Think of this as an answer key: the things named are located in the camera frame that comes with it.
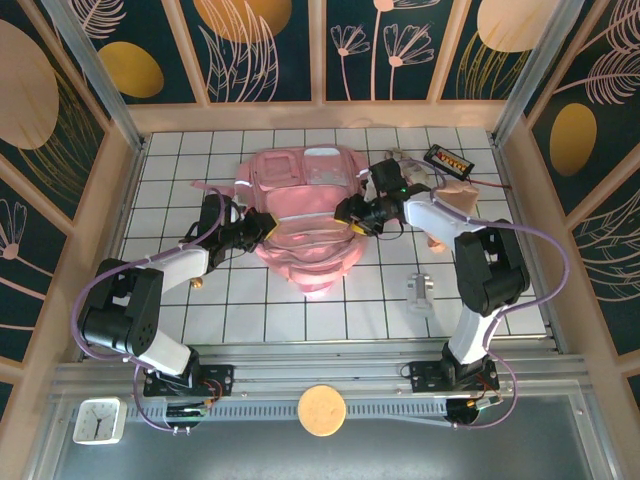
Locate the white alarm clock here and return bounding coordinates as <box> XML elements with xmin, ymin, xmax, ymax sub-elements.
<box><xmin>72</xmin><ymin>397</ymin><xmax>128</xmax><ymax>446</ymax></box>

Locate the grey slotted cable duct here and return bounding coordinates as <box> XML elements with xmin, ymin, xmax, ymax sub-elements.
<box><xmin>124</xmin><ymin>399</ymin><xmax>451</xmax><ymax>421</ymax></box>

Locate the round wooden disc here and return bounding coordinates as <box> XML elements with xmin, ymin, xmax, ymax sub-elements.
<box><xmin>297</xmin><ymin>384</ymin><xmax>347</xmax><ymax>438</ymax></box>

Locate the small white stand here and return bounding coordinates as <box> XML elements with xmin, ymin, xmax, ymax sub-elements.
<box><xmin>405</xmin><ymin>272</ymin><xmax>435</xmax><ymax>317</ymax></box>

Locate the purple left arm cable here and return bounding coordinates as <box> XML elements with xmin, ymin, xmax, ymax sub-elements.
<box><xmin>70</xmin><ymin>187</ymin><xmax>251</xmax><ymax>434</ymax></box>

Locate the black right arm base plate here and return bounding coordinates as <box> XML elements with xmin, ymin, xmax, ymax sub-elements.
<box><xmin>409</xmin><ymin>360</ymin><xmax>500</xmax><ymax>394</ymax></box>

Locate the pink student backpack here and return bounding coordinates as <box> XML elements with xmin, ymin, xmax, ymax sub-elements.
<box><xmin>192</xmin><ymin>144</ymin><xmax>374</xmax><ymax>301</ymax></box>

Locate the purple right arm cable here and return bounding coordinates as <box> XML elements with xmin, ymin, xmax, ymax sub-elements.
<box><xmin>379</xmin><ymin>157</ymin><xmax>571</xmax><ymax>431</ymax></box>

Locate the aluminium corner post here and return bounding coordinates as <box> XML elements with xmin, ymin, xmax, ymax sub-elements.
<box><xmin>492</xmin><ymin>0</ymin><xmax>584</xmax><ymax>146</ymax></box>
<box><xmin>40</xmin><ymin>0</ymin><xmax>147</xmax><ymax>152</ymax></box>

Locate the aluminium mounting rail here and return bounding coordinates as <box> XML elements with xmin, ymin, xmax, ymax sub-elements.
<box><xmin>49</xmin><ymin>352</ymin><xmax>586</xmax><ymax>401</ymax></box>

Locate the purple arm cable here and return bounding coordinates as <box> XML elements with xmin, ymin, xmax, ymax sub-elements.
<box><xmin>379</xmin><ymin>157</ymin><xmax>571</xmax><ymax>431</ymax></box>
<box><xmin>70</xmin><ymin>187</ymin><xmax>251</xmax><ymax>434</ymax></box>

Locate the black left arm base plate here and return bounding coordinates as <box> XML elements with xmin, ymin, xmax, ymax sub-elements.
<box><xmin>143</xmin><ymin>364</ymin><xmax>235</xmax><ymax>397</ymax></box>

